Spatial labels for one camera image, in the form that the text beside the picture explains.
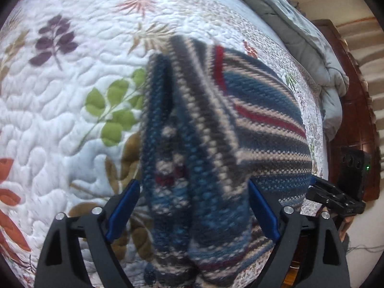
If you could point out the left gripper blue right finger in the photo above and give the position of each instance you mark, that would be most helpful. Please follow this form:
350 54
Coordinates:
266 209

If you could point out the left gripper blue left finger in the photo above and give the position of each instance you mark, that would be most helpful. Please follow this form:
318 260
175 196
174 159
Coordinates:
119 209

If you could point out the blue striped knit sweater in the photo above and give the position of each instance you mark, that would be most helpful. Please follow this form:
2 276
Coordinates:
213 118

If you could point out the person right hand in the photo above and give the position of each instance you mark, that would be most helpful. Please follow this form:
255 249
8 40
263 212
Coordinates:
345 225

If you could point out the dark wooden headboard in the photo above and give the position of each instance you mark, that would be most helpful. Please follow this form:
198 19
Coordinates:
358 128

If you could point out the white floral quilted bedspread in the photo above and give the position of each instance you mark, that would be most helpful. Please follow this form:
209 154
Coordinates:
71 74

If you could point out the grey rumpled duvet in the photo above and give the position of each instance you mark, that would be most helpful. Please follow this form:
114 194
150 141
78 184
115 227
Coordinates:
311 49

